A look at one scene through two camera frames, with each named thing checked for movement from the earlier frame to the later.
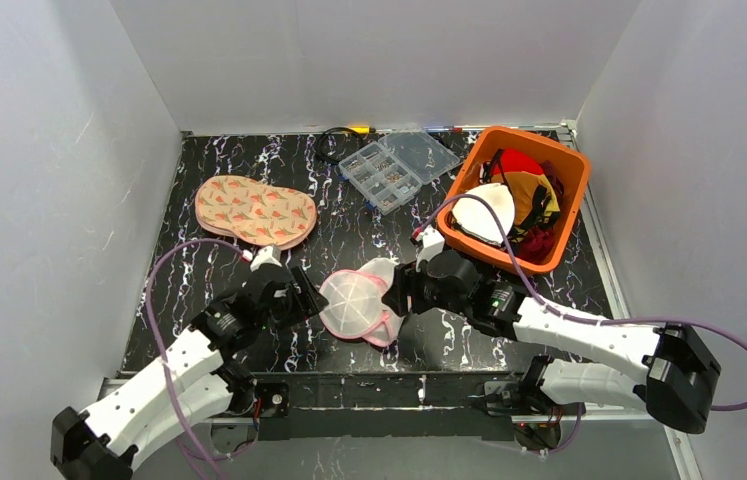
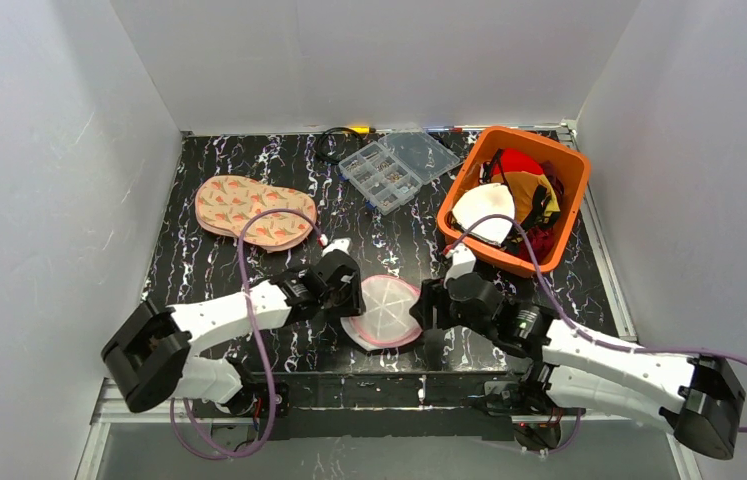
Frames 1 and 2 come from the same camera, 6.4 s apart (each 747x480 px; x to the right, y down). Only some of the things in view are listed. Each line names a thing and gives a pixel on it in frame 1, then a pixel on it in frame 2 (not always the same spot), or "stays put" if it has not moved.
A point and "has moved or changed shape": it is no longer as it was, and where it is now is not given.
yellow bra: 553,203 stays put
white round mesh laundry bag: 355,306 has moved or changed shape
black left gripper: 298,292 -> 348,291
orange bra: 521,185 stays put
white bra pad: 475,216 stays put
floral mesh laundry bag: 264,215 stays put
